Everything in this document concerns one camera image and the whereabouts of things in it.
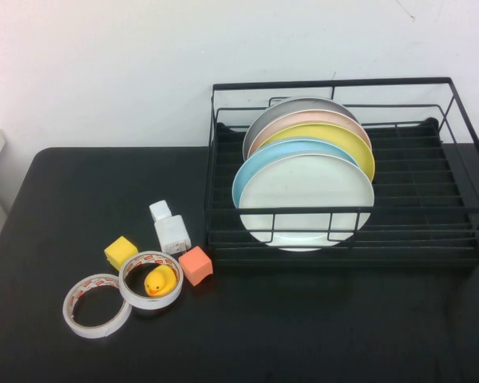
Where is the white plate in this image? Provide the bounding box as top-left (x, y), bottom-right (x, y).
top-left (238, 152), bottom-right (375, 252)

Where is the orange foam cube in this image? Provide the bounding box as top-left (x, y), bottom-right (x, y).
top-left (178, 245), bottom-right (214, 287)

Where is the yellow rubber duck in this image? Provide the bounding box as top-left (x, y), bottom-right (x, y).
top-left (144, 265), bottom-right (177, 298)

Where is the grey plate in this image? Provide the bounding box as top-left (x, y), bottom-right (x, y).
top-left (242, 96), bottom-right (358, 163)

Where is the white charger plug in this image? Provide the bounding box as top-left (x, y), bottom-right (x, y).
top-left (153, 214), bottom-right (192, 255)

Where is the light blue plate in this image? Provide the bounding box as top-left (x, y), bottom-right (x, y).
top-left (231, 137), bottom-right (360, 209)

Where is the pink plate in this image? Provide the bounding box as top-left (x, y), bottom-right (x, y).
top-left (247, 110), bottom-right (373, 159)

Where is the yellow foam cube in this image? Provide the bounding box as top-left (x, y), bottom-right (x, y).
top-left (104, 235), bottom-right (139, 267)

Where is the small white cube adapter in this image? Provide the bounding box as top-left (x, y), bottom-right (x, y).
top-left (148, 200), bottom-right (172, 222)

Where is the white double-sided tape roll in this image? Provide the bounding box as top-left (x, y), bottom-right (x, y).
top-left (62, 273), bottom-right (132, 339)
top-left (118, 250), bottom-right (184, 311)

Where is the yellow plate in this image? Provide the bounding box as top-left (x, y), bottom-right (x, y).
top-left (258, 122), bottom-right (376, 183)

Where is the black wire dish rack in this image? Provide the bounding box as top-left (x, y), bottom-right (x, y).
top-left (202, 77), bottom-right (479, 268)

